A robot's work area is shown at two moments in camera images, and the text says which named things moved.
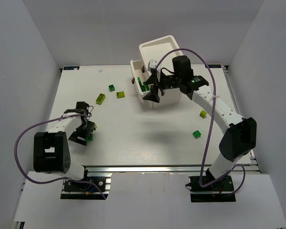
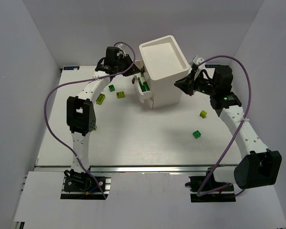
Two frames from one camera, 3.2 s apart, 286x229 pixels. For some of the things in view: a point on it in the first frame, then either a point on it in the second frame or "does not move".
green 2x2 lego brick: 197,134 does not move
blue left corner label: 71,67 does not move
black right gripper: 157,82 -> 191,83
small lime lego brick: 203,113 does not move
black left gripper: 83,133 -> 127,66
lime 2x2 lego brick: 120,94 does not move
